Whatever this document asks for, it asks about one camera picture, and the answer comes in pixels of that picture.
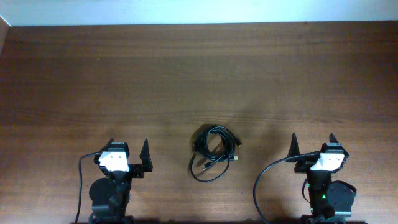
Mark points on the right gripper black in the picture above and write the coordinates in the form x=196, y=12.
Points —
x=303, y=166

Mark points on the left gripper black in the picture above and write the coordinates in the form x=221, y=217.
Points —
x=136, y=168

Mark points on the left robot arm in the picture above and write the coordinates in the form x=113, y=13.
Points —
x=111, y=194

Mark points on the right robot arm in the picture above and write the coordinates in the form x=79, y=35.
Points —
x=330, y=201

